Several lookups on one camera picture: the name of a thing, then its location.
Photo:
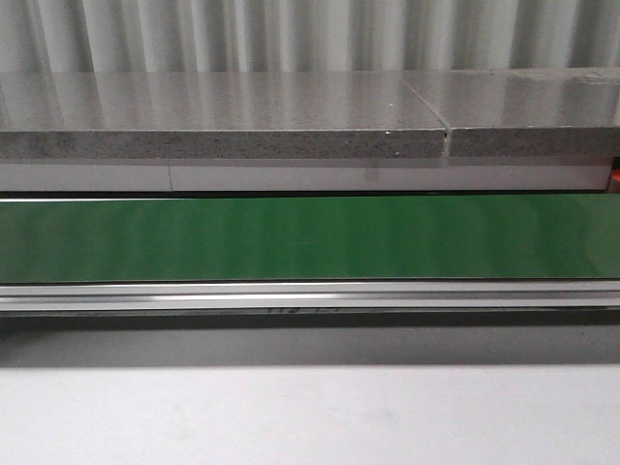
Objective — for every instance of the green conveyor belt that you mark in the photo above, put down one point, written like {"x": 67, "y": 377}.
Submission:
{"x": 333, "y": 238}

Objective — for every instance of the grey stone counter slab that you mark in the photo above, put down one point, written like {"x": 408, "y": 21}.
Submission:
{"x": 215, "y": 116}
{"x": 525, "y": 114}

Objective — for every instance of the aluminium conveyor side rail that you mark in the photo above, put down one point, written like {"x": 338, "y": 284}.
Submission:
{"x": 312, "y": 296}

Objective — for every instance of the red object at right edge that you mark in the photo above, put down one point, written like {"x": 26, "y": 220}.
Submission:
{"x": 614, "y": 179}

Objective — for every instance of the grey stone counter slab right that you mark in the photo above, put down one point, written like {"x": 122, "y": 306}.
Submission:
{"x": 525, "y": 114}

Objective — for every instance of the white cabinet front panel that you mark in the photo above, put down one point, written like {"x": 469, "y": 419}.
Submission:
{"x": 495, "y": 174}

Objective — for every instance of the white corrugated curtain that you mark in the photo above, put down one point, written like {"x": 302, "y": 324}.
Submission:
{"x": 289, "y": 36}

